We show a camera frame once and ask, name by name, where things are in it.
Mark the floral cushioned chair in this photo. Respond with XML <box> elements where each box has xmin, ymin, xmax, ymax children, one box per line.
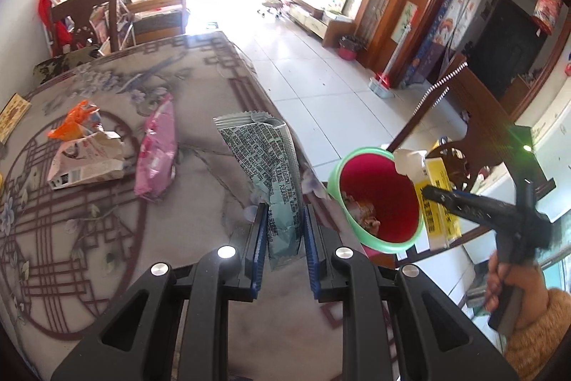
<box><xmin>33</xmin><ymin>48</ymin><xmax>105</xmax><ymax>85</ymax></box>

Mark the yellow white carton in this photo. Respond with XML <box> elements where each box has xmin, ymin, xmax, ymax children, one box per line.
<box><xmin>395</xmin><ymin>148</ymin><xmax>463</xmax><ymax>251</ymax></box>

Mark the colourful wall poster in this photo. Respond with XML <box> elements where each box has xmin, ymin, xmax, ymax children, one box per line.
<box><xmin>410</xmin><ymin>0</ymin><xmax>491</xmax><ymax>85</ymax></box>

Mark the wooden framed sofa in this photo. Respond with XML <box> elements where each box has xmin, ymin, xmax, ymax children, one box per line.
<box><xmin>120</xmin><ymin>0</ymin><xmax>188</xmax><ymax>47</ymax></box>

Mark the dark carved wooden chair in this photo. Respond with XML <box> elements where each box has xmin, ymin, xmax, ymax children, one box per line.
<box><xmin>388</xmin><ymin>53</ymin><xmax>536</xmax><ymax>266</ymax></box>

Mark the person's right forearm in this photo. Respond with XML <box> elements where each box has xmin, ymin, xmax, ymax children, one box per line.
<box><xmin>504</xmin><ymin>287</ymin><xmax>571</xmax><ymax>381</ymax></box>

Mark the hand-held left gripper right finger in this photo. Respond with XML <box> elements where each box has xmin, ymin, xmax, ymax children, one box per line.
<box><xmin>304</xmin><ymin>205</ymin><xmax>520</xmax><ymax>381</ymax></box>

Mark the tan patterned card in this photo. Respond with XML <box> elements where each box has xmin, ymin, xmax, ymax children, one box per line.
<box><xmin>0</xmin><ymin>93</ymin><xmax>32</xmax><ymax>145</ymax></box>

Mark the pink packet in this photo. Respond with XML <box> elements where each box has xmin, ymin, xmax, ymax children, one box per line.
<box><xmin>134</xmin><ymin>93</ymin><xmax>178</xmax><ymax>203</ymax></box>

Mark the grey green printed wrapper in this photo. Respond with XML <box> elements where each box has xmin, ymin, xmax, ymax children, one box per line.
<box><xmin>213</xmin><ymin>111</ymin><xmax>306</xmax><ymax>272</ymax></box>

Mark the potted plant in red pot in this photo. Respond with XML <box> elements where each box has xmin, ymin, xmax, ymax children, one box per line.
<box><xmin>337</xmin><ymin>36</ymin><xmax>362</xmax><ymax>61</ymax></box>

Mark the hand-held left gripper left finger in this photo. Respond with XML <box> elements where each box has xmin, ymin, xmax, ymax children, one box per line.
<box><xmin>51</xmin><ymin>202</ymin><xmax>268</xmax><ymax>381</ymax></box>

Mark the orange wrapper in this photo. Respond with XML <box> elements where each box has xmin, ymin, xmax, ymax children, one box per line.
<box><xmin>47</xmin><ymin>100</ymin><xmax>105</xmax><ymax>141</ymax></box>

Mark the low tv cabinet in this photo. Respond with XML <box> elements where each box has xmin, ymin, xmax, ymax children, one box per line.
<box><xmin>283</xmin><ymin>0</ymin><xmax>355</xmax><ymax>47</ymax></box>

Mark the small wall scroll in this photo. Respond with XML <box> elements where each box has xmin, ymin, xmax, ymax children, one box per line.
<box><xmin>391</xmin><ymin>1</ymin><xmax>418</xmax><ymax>45</ymax></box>

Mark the crumpled paper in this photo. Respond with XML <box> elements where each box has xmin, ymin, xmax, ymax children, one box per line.
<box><xmin>345</xmin><ymin>194</ymin><xmax>382</xmax><ymax>232</ymax></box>

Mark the grey dustpan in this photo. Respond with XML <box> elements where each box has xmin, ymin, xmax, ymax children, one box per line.
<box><xmin>368</xmin><ymin>73</ymin><xmax>395</xmax><ymax>98</ymax></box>

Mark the white fridge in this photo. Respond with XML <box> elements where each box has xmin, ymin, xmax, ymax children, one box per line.
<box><xmin>464</xmin><ymin>89</ymin><xmax>571</xmax><ymax>275</ymax></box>

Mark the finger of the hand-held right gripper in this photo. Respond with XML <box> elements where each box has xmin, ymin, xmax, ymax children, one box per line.
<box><xmin>421</xmin><ymin>185</ymin><xmax>521</xmax><ymax>230</ymax></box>

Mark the grey patterned tablecloth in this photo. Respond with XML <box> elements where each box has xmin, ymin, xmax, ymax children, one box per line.
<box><xmin>0</xmin><ymin>30</ymin><xmax>402</xmax><ymax>381</ymax></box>

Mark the brown wooden chair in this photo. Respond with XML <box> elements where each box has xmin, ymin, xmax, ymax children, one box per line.
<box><xmin>49</xmin><ymin>0</ymin><xmax>130</xmax><ymax>56</ymax></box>

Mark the person's right hand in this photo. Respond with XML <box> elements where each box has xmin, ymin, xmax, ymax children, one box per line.
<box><xmin>485</xmin><ymin>251</ymin><xmax>549</xmax><ymax>319</ymax></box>

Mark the swivel stool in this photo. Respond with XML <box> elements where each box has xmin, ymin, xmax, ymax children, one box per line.
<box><xmin>259</xmin><ymin>0</ymin><xmax>284</xmax><ymax>18</ymax></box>

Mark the red lantern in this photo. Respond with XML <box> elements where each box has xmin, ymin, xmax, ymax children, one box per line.
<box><xmin>533</xmin><ymin>0</ymin><xmax>563</xmax><ymax>36</ymax></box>

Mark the white handled broom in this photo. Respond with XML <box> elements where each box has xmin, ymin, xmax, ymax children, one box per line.
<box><xmin>386</xmin><ymin>24</ymin><xmax>411</xmax><ymax>78</ymax></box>

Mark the red bin with green rim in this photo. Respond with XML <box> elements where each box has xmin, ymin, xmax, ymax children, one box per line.
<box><xmin>328</xmin><ymin>146</ymin><xmax>424</xmax><ymax>254</ymax></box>

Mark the magazine rack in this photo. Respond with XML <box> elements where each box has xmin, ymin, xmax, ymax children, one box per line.
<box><xmin>89</xmin><ymin>4</ymin><xmax>137</xmax><ymax>49</ymax></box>

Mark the red bag on chair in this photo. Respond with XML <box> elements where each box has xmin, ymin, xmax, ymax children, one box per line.
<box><xmin>38</xmin><ymin>0</ymin><xmax>81</xmax><ymax>56</ymax></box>

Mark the white coiled cord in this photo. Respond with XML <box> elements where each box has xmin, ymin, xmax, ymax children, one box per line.
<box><xmin>413</xmin><ymin>62</ymin><xmax>467</xmax><ymax>114</ymax></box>

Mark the white torn paper bag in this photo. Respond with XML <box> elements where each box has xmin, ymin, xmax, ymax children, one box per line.
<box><xmin>48</xmin><ymin>131</ymin><xmax>126</xmax><ymax>190</ymax></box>

